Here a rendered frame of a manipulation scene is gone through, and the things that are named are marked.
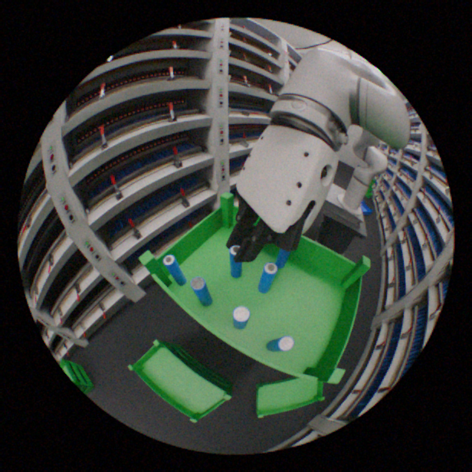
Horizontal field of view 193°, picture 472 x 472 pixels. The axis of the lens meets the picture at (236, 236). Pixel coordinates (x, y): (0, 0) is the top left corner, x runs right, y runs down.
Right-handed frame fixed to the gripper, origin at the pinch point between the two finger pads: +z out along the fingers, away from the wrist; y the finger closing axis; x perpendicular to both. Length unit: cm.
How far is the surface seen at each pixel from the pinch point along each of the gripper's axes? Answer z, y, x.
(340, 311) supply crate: 1.6, -16.1, -13.1
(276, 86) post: -76, 90, -47
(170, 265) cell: 5.2, 1.1, 9.1
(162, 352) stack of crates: 49, -6, 14
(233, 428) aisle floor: 63, -60, 4
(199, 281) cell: 3.6, -2.8, 6.3
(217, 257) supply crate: 7.7, 4.4, -0.2
